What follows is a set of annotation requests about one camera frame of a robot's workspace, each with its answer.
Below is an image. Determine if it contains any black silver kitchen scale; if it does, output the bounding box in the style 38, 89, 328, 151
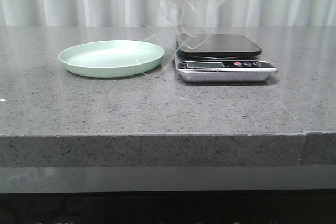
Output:
175, 34, 278, 83

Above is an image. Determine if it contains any light green plastic plate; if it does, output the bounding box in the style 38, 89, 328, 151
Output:
58, 40, 165, 78

